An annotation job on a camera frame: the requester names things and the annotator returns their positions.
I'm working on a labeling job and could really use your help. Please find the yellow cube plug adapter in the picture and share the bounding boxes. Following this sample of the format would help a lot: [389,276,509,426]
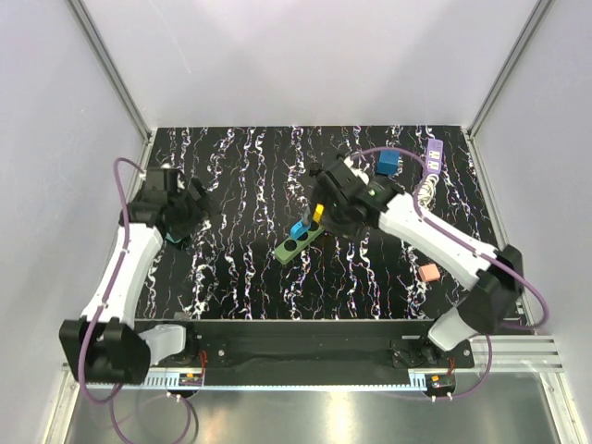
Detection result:
[313,203,325,223]

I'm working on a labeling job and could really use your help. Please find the light blue plug adapter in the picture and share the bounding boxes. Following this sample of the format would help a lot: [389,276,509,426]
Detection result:
[290,221,311,241]

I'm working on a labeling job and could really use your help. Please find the teal triangular power strip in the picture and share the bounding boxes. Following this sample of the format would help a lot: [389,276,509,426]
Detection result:
[166,232,183,244]

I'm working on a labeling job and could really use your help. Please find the green power strip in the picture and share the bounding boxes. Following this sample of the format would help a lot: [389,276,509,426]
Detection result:
[274,224,324,265]

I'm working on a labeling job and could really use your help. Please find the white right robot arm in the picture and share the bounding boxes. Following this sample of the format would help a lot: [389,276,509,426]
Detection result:
[309,158,524,367]

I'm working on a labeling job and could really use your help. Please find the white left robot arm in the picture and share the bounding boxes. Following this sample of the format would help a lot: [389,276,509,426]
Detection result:
[58,167,218,385]

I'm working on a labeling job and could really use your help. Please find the pink plug adapter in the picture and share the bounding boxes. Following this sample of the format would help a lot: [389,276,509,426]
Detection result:
[419,264,441,282]

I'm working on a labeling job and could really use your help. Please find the black marbled table mat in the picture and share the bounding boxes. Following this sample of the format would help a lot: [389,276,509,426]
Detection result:
[136,125,496,320]

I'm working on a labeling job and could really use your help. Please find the dark blue cube adapter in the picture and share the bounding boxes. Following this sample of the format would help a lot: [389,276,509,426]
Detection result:
[376,149,400,177]

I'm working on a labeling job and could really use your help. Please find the purple power strip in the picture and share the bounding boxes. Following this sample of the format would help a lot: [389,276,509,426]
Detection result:
[423,139,443,178]

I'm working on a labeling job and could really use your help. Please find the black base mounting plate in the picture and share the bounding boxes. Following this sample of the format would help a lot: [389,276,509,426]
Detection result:
[176,320,475,389]

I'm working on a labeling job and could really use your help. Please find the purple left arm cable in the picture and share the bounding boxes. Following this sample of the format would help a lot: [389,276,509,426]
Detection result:
[76,157,200,440]

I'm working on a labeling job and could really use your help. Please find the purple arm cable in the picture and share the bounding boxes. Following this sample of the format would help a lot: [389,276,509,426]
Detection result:
[349,147,549,401]
[76,157,200,440]

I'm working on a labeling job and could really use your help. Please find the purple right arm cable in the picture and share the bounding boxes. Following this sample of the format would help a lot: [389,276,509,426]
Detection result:
[349,147,549,401]

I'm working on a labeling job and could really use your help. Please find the white coiled cable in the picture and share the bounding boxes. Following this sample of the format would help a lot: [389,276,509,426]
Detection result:
[415,173,440,207]

